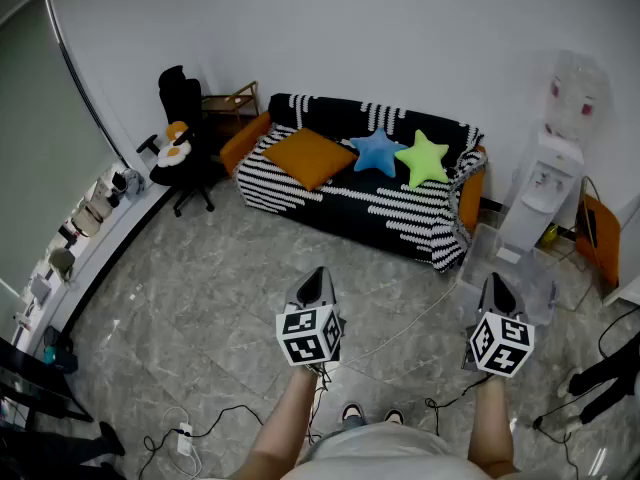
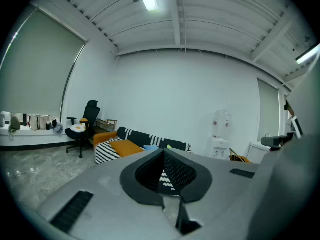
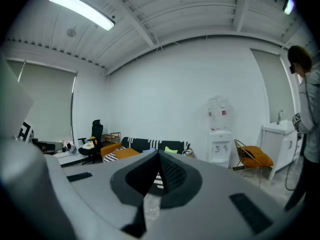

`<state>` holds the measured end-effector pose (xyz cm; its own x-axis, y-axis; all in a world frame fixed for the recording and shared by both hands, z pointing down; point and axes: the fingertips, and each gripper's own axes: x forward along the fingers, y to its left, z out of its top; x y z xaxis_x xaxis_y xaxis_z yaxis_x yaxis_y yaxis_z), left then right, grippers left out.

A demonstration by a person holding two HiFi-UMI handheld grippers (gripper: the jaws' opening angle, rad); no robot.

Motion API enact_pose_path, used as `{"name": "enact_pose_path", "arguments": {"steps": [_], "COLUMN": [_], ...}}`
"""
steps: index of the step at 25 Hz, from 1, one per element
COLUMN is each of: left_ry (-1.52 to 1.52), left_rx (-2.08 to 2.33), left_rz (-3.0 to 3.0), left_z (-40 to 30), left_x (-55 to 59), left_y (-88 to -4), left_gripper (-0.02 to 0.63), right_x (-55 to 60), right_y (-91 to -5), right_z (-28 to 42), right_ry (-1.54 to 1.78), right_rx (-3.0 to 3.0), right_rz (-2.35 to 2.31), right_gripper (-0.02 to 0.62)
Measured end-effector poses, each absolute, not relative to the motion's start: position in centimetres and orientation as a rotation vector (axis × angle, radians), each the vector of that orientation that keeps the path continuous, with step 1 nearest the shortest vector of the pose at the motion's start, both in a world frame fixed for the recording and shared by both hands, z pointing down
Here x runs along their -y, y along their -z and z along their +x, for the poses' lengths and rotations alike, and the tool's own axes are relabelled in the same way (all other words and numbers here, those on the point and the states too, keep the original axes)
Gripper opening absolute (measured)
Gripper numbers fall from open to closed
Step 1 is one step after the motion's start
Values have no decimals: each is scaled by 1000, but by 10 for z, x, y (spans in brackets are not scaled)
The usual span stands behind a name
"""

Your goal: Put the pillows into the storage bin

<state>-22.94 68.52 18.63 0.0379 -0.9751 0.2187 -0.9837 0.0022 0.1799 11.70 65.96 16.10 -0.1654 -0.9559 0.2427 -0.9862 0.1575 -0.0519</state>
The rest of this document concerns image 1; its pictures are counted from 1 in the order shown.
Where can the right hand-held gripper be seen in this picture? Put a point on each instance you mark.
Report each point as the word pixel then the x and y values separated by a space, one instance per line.
pixel 500 345

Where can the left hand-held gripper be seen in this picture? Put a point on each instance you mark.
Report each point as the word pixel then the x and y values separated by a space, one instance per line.
pixel 305 338

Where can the clear plastic storage bin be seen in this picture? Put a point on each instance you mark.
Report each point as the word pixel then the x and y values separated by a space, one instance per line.
pixel 535 278

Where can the orange square cushion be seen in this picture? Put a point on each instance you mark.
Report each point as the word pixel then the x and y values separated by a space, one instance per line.
pixel 310 158

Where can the blue star pillow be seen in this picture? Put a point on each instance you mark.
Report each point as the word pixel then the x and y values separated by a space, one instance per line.
pixel 377 153

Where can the green star pillow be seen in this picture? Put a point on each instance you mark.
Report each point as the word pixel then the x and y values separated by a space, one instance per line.
pixel 425 160

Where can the person's right forearm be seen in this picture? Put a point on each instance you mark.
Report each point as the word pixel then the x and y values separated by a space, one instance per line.
pixel 492 418

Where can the person's left forearm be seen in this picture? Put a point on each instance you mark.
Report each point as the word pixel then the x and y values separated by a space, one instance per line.
pixel 280 418

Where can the white box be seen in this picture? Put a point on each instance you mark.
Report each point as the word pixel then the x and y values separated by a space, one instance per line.
pixel 40 288

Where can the yellow spray bottle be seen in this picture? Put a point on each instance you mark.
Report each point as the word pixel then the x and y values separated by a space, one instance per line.
pixel 550 235

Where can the black white striped sofa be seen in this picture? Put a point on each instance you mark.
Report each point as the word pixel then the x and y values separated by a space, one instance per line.
pixel 350 208

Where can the white water dispenser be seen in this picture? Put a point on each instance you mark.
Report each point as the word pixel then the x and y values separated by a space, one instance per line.
pixel 525 208

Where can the person's left shoe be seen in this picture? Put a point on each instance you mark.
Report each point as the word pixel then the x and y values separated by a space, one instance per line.
pixel 353 410

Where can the person's shoe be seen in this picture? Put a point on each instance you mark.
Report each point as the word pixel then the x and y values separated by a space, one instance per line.
pixel 393 416
pixel 353 410

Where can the black cloth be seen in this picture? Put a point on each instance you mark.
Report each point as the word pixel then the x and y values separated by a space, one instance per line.
pixel 591 222

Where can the white sink cabinet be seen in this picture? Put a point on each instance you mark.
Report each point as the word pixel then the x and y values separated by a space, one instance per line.
pixel 627 268

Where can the person's left leg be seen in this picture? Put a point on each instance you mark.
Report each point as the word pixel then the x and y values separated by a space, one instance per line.
pixel 354 423

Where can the person's right shoe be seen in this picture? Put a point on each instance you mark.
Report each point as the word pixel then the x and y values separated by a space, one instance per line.
pixel 393 416

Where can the orange sofa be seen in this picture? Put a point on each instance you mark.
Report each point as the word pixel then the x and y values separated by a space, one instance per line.
pixel 245 140

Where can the person's grey shirt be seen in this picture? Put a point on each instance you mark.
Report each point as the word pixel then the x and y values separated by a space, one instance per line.
pixel 390 458

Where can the white power strip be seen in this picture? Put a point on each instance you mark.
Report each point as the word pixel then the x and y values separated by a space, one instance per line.
pixel 184 440

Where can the fried egg shaped plush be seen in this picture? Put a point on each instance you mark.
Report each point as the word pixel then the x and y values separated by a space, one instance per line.
pixel 172 155

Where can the wooden side shelf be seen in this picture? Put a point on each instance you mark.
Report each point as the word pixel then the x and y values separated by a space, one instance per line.
pixel 220 103

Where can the grey cloth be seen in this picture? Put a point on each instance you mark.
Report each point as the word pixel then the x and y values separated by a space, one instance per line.
pixel 134 180

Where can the clear water jug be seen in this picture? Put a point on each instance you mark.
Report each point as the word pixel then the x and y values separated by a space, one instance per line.
pixel 575 98

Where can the black office chair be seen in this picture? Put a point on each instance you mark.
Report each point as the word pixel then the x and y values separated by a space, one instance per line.
pixel 182 98

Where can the beige bag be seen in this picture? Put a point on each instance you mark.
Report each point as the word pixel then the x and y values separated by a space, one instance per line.
pixel 95 208

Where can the grey-green bag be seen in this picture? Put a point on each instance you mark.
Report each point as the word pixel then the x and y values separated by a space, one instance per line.
pixel 62 263

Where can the black table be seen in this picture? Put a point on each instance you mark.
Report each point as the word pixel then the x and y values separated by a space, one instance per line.
pixel 30 373

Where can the grey-green roller blind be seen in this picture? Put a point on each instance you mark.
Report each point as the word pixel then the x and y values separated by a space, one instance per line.
pixel 45 143

